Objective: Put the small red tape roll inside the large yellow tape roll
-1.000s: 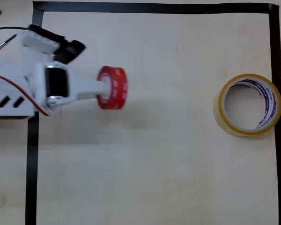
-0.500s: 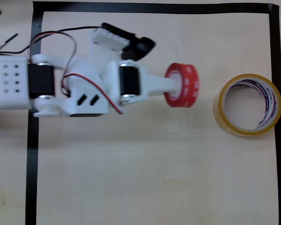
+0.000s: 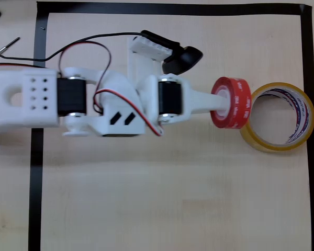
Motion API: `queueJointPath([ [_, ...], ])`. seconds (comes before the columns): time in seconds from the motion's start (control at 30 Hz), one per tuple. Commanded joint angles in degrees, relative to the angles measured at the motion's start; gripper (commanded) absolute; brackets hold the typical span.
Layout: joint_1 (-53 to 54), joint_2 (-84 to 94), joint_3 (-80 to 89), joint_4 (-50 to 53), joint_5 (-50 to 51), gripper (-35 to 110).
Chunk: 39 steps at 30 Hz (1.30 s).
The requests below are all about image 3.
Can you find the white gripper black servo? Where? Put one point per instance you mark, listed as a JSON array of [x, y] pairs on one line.
[[169, 98]]

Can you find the small red tape roll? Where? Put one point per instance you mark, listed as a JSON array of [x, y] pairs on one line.
[[236, 104]]

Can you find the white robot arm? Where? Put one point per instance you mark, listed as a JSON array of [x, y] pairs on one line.
[[21, 104]]

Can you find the large clear tape roll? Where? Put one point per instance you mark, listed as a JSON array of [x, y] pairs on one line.
[[273, 147]]

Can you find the long black tape strip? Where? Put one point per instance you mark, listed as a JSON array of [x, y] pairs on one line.
[[172, 8]]

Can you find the metal screwdriver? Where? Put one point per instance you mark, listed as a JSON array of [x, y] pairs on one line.
[[8, 45]]

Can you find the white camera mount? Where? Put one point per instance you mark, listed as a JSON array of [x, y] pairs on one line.
[[138, 65]]

